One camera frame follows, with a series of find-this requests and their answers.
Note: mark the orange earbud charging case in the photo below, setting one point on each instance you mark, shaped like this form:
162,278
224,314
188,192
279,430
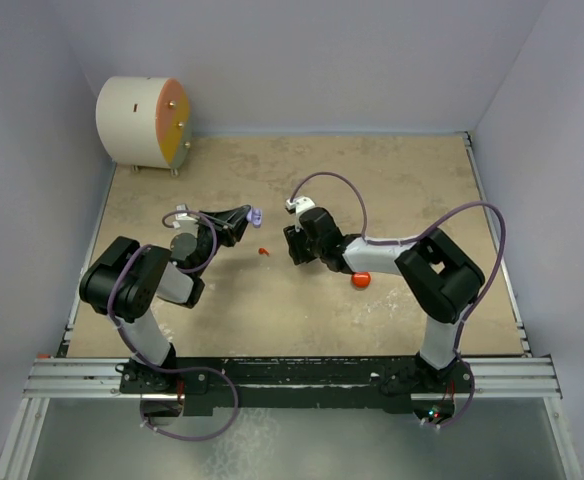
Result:
361,280

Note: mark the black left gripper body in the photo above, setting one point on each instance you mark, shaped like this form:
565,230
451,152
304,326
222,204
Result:
205,234

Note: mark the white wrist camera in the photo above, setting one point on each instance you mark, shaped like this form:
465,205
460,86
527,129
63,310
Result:
299,205
184,222

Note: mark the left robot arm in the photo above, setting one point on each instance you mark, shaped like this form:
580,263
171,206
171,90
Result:
123,282

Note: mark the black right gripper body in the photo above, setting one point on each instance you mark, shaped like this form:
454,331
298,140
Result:
317,249

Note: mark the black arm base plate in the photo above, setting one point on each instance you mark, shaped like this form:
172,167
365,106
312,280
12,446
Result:
392,384

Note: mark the aluminium rail frame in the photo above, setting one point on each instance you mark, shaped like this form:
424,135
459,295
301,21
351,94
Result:
290,418

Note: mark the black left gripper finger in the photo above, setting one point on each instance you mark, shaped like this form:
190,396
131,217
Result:
234,216
236,231

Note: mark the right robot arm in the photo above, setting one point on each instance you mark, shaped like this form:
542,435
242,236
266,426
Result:
444,281

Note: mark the purple earbud charging case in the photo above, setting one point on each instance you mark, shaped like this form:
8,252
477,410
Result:
254,217

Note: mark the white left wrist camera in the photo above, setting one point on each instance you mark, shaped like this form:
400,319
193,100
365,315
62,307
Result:
184,222

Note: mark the round tricolour drawer cabinet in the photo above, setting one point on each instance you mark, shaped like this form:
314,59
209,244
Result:
145,122

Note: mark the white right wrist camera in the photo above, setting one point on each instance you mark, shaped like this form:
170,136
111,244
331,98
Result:
299,205

